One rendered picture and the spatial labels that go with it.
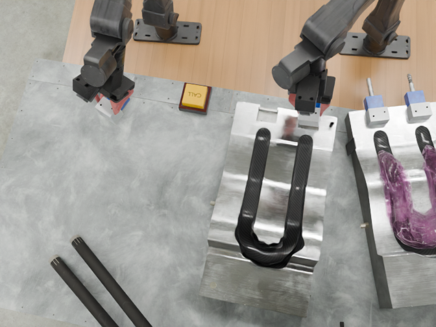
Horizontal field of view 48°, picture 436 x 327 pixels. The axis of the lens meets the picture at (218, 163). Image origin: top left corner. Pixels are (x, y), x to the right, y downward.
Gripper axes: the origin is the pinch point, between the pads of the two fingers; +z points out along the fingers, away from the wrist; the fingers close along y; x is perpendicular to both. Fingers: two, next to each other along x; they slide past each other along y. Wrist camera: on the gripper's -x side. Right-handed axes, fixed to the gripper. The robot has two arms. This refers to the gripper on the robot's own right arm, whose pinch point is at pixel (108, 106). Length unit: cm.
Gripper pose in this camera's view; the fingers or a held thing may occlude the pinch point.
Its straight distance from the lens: 127.3
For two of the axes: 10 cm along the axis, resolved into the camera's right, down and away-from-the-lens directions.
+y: 8.3, 5.3, -2.0
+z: -2.2, 6.2, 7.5
